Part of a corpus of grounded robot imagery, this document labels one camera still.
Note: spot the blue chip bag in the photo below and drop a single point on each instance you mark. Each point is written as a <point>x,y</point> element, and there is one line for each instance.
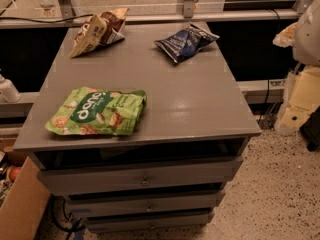
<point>186,43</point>

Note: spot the green rice chip bag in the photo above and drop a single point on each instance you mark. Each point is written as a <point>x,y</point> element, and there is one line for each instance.
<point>90,111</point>

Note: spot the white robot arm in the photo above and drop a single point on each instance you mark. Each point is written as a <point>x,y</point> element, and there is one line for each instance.
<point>301,96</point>

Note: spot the brown white chip bag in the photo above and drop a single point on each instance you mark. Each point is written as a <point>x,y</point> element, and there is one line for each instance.
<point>99,30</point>

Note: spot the grey drawer cabinet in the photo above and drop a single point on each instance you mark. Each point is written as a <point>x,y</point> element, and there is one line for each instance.
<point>194,110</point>

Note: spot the bottom grey drawer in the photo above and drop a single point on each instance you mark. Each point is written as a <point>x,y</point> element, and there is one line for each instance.
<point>150,221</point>

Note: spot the grey drawer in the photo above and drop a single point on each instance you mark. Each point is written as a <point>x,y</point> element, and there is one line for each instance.
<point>140,176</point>
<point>146,203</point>
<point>150,221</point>

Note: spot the middle grey drawer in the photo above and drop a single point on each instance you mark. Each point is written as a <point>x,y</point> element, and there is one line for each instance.
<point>146,203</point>

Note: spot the top grey drawer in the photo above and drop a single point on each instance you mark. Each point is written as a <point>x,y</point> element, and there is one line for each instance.
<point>140,176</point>

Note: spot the white pipe fixture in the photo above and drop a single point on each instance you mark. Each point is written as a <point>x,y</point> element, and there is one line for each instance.
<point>8,90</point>

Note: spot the red round object in box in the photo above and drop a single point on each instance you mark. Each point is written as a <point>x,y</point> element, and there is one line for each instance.
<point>13,174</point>

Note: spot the cardboard box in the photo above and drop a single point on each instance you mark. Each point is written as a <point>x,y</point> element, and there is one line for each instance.
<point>24,206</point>

